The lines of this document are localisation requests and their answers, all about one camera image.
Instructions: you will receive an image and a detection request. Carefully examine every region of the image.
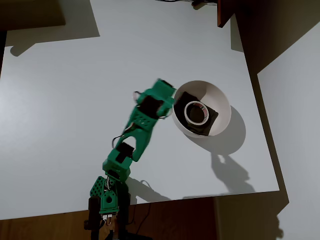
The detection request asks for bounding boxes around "thin black cable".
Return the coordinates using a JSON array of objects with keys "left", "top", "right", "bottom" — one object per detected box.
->
[{"left": 129, "top": 202, "right": 152, "bottom": 226}]

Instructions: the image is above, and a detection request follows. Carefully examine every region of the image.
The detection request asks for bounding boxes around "reddish brown wooden board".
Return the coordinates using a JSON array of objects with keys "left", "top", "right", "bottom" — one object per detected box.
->
[{"left": 216, "top": 0, "right": 238, "bottom": 29}]

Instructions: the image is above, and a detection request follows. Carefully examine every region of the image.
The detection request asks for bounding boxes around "white masking tape roll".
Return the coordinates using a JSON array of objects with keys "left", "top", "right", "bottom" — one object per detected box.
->
[{"left": 184, "top": 100, "right": 210, "bottom": 126}]

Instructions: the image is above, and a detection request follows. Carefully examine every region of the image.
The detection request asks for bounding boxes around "dark folded cloth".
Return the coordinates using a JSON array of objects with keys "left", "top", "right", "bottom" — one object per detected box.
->
[{"left": 173, "top": 91, "right": 219, "bottom": 137}]

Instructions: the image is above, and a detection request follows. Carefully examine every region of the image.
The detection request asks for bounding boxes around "white round bowl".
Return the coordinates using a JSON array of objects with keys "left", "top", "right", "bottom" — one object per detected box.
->
[{"left": 170, "top": 80, "right": 232, "bottom": 138}]

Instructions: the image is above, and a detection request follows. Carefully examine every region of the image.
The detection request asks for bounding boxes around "black plug with cable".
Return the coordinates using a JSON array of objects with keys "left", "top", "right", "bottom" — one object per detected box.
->
[{"left": 154, "top": 0, "right": 218, "bottom": 8}]

